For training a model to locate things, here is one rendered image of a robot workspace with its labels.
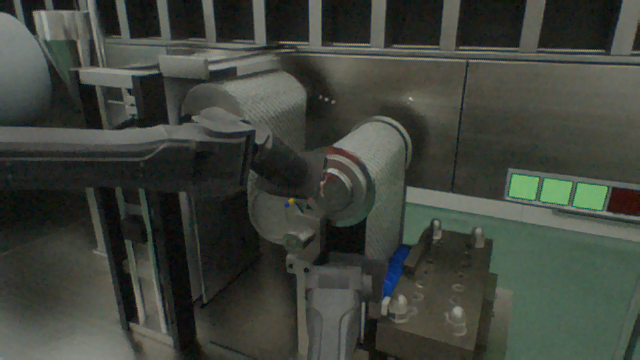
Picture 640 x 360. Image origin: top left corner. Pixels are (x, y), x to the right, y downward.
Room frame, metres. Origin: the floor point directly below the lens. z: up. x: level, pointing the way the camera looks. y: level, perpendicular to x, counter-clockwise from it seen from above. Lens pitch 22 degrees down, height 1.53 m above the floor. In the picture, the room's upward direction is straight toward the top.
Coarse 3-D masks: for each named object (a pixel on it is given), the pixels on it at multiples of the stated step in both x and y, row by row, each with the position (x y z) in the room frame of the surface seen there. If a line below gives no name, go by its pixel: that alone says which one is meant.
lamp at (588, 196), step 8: (584, 184) 0.81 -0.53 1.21; (576, 192) 0.81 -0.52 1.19; (584, 192) 0.80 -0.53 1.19; (592, 192) 0.80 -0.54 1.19; (600, 192) 0.79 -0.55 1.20; (576, 200) 0.81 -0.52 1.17; (584, 200) 0.80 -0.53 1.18; (592, 200) 0.80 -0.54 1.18; (600, 200) 0.79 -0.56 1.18; (592, 208) 0.80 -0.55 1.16; (600, 208) 0.79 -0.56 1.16
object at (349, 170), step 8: (328, 160) 0.68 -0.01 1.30; (336, 160) 0.68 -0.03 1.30; (344, 160) 0.68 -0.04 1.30; (336, 168) 0.68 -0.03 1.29; (344, 168) 0.67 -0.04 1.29; (352, 168) 0.66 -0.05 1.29; (352, 176) 0.66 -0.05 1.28; (360, 176) 0.66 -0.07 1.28; (352, 184) 0.66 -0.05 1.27; (360, 184) 0.66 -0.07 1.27; (360, 192) 0.66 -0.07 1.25; (312, 200) 0.69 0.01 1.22; (352, 200) 0.66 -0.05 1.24; (360, 200) 0.66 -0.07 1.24; (312, 208) 0.69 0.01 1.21; (320, 208) 0.69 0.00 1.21; (344, 208) 0.67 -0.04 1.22; (352, 208) 0.66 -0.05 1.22; (360, 208) 0.66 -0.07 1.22; (328, 216) 0.68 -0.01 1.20; (336, 216) 0.67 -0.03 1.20; (344, 216) 0.67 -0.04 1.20
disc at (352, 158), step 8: (312, 152) 0.70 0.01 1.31; (320, 152) 0.70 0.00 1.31; (328, 152) 0.69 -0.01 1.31; (336, 152) 0.69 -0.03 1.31; (344, 152) 0.68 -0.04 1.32; (352, 152) 0.68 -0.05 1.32; (352, 160) 0.67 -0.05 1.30; (360, 160) 0.67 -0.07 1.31; (360, 168) 0.67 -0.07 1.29; (368, 168) 0.66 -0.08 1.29; (368, 176) 0.66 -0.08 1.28; (368, 184) 0.66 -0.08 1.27; (368, 192) 0.66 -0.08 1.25; (304, 200) 0.71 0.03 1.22; (368, 200) 0.66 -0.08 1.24; (368, 208) 0.66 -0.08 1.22; (352, 216) 0.67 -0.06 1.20; (360, 216) 0.67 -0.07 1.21; (336, 224) 0.69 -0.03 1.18; (344, 224) 0.68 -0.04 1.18; (352, 224) 0.67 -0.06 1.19
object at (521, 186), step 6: (516, 174) 0.86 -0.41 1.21; (516, 180) 0.86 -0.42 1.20; (522, 180) 0.85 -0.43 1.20; (528, 180) 0.85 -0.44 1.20; (534, 180) 0.84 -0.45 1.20; (510, 186) 0.86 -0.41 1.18; (516, 186) 0.86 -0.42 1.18; (522, 186) 0.85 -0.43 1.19; (528, 186) 0.85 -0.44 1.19; (534, 186) 0.84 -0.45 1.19; (510, 192) 0.86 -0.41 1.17; (516, 192) 0.86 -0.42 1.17; (522, 192) 0.85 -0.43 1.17; (528, 192) 0.85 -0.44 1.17; (534, 192) 0.84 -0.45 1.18; (522, 198) 0.85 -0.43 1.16; (528, 198) 0.84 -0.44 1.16; (534, 198) 0.84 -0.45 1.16
